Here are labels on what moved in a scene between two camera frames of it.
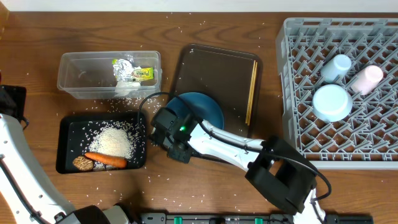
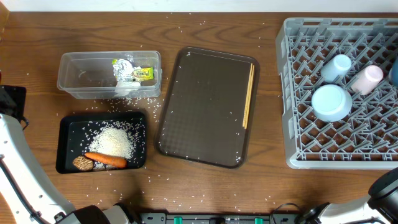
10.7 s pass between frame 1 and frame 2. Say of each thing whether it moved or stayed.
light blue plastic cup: stayed
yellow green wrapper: stayed
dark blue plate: moved
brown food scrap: stayed
